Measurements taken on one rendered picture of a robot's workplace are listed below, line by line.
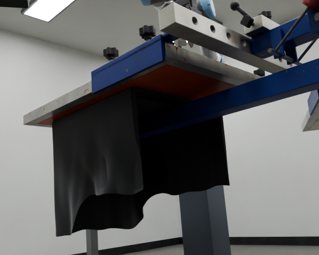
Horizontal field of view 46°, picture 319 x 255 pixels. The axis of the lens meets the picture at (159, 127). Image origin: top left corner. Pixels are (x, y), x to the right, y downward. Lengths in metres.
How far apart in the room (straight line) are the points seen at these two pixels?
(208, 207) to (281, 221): 3.46
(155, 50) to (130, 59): 0.10
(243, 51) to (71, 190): 0.74
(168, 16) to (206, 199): 1.25
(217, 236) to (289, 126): 3.46
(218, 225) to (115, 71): 1.20
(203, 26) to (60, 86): 4.58
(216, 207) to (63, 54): 4.06
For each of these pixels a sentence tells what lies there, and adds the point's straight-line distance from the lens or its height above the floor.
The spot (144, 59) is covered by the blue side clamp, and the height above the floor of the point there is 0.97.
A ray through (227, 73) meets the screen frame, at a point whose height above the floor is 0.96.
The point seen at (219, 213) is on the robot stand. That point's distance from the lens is 2.04.
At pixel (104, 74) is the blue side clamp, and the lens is 1.08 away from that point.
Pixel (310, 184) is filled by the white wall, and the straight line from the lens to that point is 5.15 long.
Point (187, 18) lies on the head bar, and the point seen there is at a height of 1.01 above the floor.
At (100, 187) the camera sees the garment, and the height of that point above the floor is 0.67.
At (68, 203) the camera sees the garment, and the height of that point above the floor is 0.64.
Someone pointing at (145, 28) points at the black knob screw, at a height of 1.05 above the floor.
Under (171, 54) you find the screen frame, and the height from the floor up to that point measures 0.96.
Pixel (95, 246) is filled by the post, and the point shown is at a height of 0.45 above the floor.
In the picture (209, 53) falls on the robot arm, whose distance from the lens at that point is 2.06.
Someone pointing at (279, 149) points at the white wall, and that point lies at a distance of 5.34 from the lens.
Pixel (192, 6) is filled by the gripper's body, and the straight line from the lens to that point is 1.39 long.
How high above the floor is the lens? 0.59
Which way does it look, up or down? 12 degrees up
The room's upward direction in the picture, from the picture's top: 5 degrees counter-clockwise
